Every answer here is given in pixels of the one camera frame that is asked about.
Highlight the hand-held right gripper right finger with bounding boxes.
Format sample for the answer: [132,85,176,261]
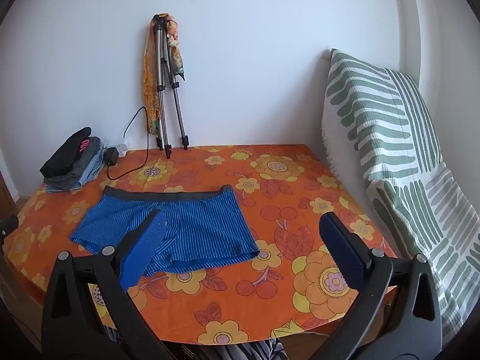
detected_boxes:
[300,212,443,360]

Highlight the black power adapter with cable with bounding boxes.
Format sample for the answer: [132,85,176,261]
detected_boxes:
[107,106,149,181]

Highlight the green striped white blanket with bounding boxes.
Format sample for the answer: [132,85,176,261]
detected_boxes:
[320,49,477,342]

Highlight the silver camera tripod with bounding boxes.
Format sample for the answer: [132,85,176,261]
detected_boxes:
[152,14,189,159]

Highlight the blue striped short pants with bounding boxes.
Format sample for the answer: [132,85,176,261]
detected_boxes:
[69,184,260,278]

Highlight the orange floral tablecloth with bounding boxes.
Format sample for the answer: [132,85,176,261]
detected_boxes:
[3,143,398,346]

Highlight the white power strip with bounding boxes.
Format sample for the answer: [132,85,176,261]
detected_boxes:
[103,140,132,158]

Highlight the orange patterned scarf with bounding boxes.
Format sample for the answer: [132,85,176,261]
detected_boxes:
[141,15,186,136]

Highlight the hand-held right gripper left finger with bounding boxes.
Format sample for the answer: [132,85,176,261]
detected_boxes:
[41,209,166,360]

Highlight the stack of folded clothes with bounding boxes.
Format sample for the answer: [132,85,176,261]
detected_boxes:
[40,127,107,194]

